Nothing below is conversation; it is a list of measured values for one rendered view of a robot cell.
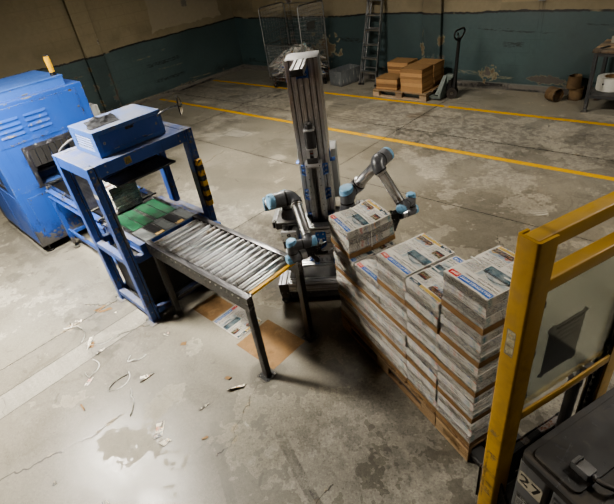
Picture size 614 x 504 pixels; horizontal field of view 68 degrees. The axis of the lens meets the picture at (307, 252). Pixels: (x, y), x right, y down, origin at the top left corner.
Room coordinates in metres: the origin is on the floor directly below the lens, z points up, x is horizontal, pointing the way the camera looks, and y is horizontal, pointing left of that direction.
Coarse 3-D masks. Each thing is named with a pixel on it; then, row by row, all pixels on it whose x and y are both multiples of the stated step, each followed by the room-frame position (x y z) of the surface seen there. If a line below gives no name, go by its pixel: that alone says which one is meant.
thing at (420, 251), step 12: (408, 240) 2.38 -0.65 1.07; (420, 240) 2.36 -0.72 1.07; (432, 240) 2.33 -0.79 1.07; (384, 252) 2.29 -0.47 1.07; (396, 252) 2.27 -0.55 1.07; (408, 252) 2.25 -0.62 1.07; (420, 252) 2.23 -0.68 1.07; (432, 252) 2.21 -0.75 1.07; (444, 252) 2.19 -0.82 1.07; (396, 264) 2.15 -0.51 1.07; (408, 264) 2.13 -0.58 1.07; (420, 264) 2.11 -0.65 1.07
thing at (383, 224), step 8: (368, 200) 2.96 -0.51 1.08; (360, 208) 2.89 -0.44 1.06; (368, 208) 2.85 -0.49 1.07; (376, 208) 2.83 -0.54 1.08; (368, 216) 2.76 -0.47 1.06; (376, 216) 2.73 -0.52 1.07; (384, 216) 2.71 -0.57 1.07; (376, 224) 2.68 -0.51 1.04; (384, 224) 2.70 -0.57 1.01; (392, 224) 2.72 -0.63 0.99; (376, 232) 2.68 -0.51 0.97; (384, 232) 2.70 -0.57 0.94; (392, 232) 2.73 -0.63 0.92; (376, 240) 2.68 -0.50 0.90
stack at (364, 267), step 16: (336, 256) 2.78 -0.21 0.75; (368, 256) 2.61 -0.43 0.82; (336, 272) 2.81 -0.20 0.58; (352, 272) 2.58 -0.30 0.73; (368, 272) 2.42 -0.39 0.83; (352, 288) 2.61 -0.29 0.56; (368, 288) 2.40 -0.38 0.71; (368, 304) 2.41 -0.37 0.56; (384, 304) 2.23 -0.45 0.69; (400, 304) 2.08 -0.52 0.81; (352, 320) 2.66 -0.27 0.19; (384, 320) 2.23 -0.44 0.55; (400, 320) 2.08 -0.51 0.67; (416, 320) 1.94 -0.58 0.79; (368, 336) 2.44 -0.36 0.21; (400, 336) 2.07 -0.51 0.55; (416, 336) 1.93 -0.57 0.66; (432, 336) 1.81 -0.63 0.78; (368, 352) 2.46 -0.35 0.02; (384, 352) 2.27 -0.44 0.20; (416, 352) 1.94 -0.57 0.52; (432, 352) 1.80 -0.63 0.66; (384, 368) 2.27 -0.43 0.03; (400, 368) 2.09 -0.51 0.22; (432, 368) 1.80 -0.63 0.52; (400, 384) 2.11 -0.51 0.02; (416, 384) 1.93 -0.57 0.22; (416, 400) 1.96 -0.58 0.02; (432, 400) 1.78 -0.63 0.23; (432, 416) 1.78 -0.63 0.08
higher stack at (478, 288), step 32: (480, 256) 1.81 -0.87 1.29; (512, 256) 1.77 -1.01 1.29; (448, 288) 1.71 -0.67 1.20; (480, 288) 1.57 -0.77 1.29; (448, 320) 1.69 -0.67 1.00; (480, 320) 1.51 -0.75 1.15; (448, 352) 1.68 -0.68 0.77; (480, 352) 1.49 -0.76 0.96; (448, 384) 1.66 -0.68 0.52; (480, 384) 1.50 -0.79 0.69; (448, 416) 1.65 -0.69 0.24
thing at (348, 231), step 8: (328, 216) 2.86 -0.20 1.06; (336, 216) 2.83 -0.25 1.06; (344, 216) 2.81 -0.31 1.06; (352, 216) 2.80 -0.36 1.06; (336, 224) 2.74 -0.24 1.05; (344, 224) 2.71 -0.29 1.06; (352, 224) 2.69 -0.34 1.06; (360, 224) 2.67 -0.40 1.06; (336, 232) 2.77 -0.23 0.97; (344, 232) 2.64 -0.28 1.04; (352, 232) 2.61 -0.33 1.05; (360, 232) 2.63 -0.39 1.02; (336, 240) 2.78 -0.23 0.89; (344, 240) 2.66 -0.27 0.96; (352, 240) 2.61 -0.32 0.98; (360, 240) 2.63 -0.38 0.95; (344, 248) 2.66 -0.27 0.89; (352, 248) 2.61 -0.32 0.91; (360, 248) 2.63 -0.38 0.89
